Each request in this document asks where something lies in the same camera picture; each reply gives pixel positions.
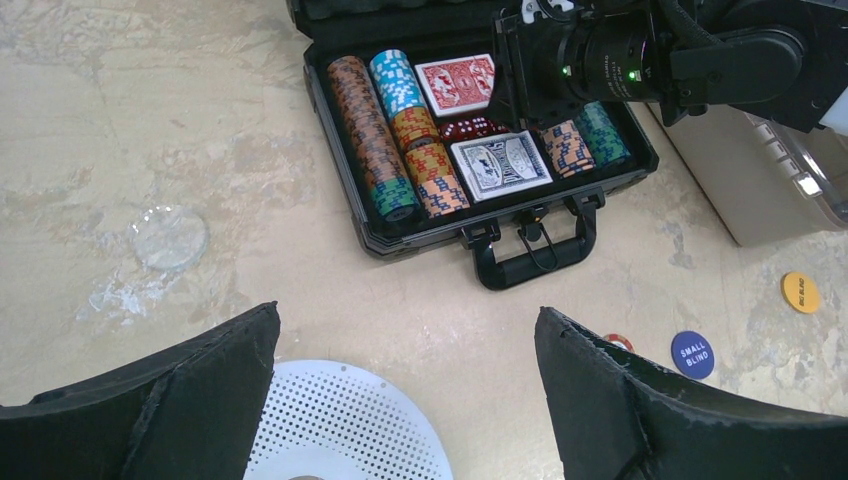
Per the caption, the peach chip stack right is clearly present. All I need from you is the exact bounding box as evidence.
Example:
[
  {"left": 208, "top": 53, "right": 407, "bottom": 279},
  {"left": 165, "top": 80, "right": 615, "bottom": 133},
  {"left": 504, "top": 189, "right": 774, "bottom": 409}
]
[{"left": 542, "top": 120, "right": 595, "bottom": 178}]

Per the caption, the red dice row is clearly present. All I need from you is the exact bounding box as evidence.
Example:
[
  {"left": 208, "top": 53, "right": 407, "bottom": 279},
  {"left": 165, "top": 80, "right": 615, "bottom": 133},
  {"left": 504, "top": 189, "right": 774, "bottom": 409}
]
[{"left": 439, "top": 116, "right": 510, "bottom": 143}]

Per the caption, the yellow big blind button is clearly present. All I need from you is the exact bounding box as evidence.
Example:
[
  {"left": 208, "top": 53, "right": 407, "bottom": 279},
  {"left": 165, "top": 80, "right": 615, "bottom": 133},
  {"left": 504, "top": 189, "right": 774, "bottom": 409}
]
[{"left": 780, "top": 271, "right": 822, "bottom": 314}]

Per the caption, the translucent plastic toolbox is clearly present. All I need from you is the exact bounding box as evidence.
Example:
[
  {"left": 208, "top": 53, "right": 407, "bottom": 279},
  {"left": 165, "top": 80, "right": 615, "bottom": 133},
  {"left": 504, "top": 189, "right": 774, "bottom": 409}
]
[{"left": 665, "top": 106, "right": 847, "bottom": 247}]

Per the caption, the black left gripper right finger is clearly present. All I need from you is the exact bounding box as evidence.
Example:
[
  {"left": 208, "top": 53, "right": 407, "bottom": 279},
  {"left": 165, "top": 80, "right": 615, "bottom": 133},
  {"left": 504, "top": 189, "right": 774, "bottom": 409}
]
[{"left": 534, "top": 307, "right": 847, "bottom": 479}]

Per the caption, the red playing card deck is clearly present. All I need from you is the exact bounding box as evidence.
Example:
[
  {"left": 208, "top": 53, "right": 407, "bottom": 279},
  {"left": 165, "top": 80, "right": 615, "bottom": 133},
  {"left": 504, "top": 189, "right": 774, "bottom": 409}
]
[{"left": 414, "top": 53, "right": 495, "bottom": 118}]

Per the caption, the red poker chip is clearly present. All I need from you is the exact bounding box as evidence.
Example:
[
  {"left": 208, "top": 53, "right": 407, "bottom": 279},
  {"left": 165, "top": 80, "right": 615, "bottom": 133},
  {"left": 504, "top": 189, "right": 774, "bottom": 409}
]
[{"left": 603, "top": 334, "right": 635, "bottom": 353}]

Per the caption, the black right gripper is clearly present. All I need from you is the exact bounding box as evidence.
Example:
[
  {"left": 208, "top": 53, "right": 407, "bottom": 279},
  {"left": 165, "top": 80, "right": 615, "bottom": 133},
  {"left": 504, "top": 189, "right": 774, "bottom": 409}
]
[{"left": 488, "top": 1, "right": 656, "bottom": 130}]

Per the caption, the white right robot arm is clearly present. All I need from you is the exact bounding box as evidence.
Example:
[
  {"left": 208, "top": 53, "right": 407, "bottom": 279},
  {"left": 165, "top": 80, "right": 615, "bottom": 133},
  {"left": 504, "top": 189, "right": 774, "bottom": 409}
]
[{"left": 487, "top": 1, "right": 847, "bottom": 134}]

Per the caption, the blue playing card deck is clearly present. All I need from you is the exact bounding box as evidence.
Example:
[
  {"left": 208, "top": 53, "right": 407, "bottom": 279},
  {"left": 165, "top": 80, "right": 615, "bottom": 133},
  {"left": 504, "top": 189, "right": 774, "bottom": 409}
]
[{"left": 450, "top": 131, "right": 553, "bottom": 202}]

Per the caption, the light blue chip stack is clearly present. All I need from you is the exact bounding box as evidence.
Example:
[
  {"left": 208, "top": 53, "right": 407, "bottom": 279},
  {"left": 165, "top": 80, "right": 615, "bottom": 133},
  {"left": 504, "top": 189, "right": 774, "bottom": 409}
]
[{"left": 369, "top": 49, "right": 427, "bottom": 119}]

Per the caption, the white perforated cable spool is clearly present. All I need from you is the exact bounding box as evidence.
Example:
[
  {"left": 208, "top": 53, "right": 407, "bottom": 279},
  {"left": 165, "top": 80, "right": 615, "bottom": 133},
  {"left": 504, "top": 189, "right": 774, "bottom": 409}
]
[{"left": 244, "top": 360, "right": 453, "bottom": 479}]

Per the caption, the dark green chip stack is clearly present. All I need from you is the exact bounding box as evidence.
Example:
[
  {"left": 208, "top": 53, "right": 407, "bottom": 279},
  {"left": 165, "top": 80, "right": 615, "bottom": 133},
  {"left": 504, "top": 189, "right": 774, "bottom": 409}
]
[{"left": 574, "top": 102, "right": 631, "bottom": 167}]

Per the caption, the blue small blind button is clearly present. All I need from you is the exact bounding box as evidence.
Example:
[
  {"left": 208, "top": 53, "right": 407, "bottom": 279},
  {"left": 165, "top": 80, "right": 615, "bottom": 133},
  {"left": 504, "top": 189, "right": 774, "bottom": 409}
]
[{"left": 670, "top": 331, "right": 715, "bottom": 380}]

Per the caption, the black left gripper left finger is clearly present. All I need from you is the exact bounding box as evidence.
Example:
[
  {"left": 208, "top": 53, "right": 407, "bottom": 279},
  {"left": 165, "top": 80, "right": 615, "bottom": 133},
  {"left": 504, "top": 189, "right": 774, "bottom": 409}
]
[{"left": 1, "top": 302, "right": 280, "bottom": 479}]

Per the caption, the orange yellow chip stack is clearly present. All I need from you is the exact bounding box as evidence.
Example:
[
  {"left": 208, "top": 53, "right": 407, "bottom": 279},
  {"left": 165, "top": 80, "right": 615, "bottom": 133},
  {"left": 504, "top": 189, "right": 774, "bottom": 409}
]
[{"left": 391, "top": 106, "right": 471, "bottom": 218}]

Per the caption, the black poker set case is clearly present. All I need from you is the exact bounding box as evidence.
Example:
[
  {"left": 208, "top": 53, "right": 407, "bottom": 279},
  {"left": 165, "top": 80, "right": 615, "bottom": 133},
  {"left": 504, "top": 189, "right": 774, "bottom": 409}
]
[{"left": 288, "top": 1, "right": 659, "bottom": 291}]

